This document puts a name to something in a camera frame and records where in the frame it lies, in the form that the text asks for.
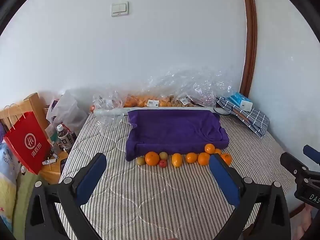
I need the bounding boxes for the wooden nightstand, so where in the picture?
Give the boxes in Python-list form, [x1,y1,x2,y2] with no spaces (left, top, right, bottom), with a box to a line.
[40,152,69,184]

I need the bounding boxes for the wooden headboard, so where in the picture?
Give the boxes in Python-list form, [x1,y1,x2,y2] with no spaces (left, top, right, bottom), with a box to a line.
[0,92,50,135]

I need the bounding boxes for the bag of oranges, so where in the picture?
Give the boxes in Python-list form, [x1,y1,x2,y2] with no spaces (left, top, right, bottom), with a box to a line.
[124,94,175,108]

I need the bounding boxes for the black cable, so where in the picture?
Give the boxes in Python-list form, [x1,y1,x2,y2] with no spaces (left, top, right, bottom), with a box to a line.
[213,108,232,117]

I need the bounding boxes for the green fleece blanket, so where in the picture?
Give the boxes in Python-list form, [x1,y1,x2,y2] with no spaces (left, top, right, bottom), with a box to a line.
[14,172,45,240]

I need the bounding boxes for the brown wooden door frame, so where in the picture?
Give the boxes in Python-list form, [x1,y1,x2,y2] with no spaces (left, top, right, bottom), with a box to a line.
[239,0,258,95]

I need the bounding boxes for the tea bottle with white cap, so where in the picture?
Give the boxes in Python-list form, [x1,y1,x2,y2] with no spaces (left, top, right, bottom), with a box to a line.
[56,124,74,153]

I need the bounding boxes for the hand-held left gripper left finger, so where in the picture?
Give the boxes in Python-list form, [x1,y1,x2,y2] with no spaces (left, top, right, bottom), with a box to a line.
[25,152,108,240]

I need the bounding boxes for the blue checked cloth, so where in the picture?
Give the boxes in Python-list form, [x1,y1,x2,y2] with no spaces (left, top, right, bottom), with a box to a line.
[216,96,270,138]

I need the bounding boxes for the large orange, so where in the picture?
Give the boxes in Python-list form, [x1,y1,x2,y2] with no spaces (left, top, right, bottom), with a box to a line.
[144,151,160,166]

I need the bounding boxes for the red paper bag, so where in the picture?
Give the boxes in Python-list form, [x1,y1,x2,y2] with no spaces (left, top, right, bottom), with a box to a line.
[3,111,52,175]

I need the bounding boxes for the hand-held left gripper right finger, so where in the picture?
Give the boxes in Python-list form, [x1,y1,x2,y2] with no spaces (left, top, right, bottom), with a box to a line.
[209,153,292,240]

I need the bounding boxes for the white plastic bag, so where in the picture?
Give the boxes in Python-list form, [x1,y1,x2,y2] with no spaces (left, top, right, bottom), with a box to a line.
[46,90,88,133]

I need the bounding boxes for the yellow-orange oval citrus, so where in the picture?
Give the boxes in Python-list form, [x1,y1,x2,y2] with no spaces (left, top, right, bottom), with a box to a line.
[171,153,182,168]

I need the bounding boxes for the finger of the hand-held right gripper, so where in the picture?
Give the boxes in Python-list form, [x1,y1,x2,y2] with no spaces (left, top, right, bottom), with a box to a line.
[280,152,311,180]
[303,144,320,167]

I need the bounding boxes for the bag of brown nuts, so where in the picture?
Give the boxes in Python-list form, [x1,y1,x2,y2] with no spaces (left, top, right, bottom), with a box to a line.
[170,94,200,107]

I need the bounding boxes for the printed blanket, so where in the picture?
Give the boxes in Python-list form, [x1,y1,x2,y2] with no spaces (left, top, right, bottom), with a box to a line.
[0,142,28,230]

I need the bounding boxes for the white wall light switch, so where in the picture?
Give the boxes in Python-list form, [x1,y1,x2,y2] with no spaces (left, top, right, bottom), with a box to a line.
[111,1,129,17]

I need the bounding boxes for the white plastic roll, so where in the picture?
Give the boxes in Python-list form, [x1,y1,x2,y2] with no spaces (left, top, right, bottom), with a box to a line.
[94,107,130,117]

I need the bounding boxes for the purple towel covered tray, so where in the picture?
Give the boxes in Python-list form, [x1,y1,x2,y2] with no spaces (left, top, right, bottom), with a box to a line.
[125,109,230,162]

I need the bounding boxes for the blue tissue pack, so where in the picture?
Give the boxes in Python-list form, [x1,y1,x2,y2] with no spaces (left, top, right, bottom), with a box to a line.
[227,92,250,105]

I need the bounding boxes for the large crumpled clear plastic bag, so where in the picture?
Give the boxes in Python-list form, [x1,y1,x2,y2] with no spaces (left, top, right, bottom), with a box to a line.
[140,66,233,108]

